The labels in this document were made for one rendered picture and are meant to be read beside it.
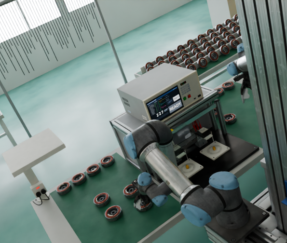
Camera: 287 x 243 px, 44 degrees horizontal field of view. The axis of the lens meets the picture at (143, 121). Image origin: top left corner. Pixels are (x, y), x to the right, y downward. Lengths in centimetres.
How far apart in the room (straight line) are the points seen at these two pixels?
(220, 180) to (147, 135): 38
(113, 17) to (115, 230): 723
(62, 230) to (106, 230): 33
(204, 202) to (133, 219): 87
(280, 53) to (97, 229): 162
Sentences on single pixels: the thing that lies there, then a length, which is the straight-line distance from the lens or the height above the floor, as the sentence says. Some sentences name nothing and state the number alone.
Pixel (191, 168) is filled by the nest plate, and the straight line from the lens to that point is 244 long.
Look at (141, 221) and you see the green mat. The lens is 226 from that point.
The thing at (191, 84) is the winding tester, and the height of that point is 125.
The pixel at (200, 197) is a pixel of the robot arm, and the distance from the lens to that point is 151.
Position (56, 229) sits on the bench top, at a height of 75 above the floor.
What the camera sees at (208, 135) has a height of 88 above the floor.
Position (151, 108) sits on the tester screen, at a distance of 229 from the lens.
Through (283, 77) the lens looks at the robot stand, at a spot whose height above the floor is 173.
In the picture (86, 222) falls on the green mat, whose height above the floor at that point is 75.
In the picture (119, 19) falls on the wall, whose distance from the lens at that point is 911.
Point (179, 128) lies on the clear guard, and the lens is 235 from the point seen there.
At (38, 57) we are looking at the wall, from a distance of 848.
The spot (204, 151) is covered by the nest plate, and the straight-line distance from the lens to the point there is 256.
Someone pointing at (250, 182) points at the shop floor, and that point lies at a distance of 341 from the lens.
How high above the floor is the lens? 227
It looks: 28 degrees down
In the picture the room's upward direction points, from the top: 20 degrees counter-clockwise
